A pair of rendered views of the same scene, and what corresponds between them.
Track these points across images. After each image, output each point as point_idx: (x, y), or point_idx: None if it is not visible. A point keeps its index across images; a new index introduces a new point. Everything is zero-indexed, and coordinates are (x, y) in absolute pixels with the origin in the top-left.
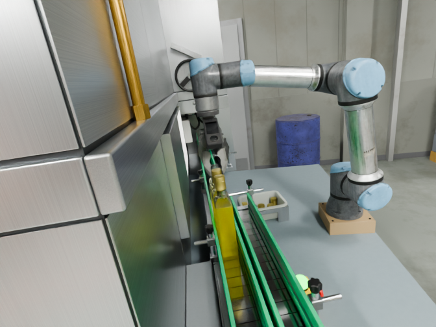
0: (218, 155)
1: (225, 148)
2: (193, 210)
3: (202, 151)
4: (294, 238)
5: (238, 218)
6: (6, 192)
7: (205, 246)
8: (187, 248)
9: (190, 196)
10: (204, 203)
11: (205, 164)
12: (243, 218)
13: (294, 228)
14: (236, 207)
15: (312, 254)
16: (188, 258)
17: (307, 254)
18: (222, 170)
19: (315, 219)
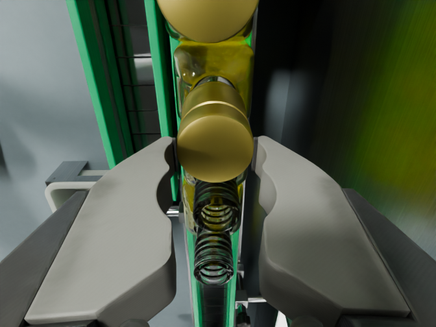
0: (159, 231)
1: (12, 315)
2: (259, 240)
3: (403, 313)
4: (58, 100)
5: (161, 61)
6: None
7: (251, 126)
8: (305, 80)
9: (259, 281)
10: (242, 227)
11: (309, 176)
12: (154, 139)
13: (53, 132)
14: (161, 133)
15: (21, 37)
16: (307, 50)
17: (33, 40)
18: (165, 137)
19: (3, 149)
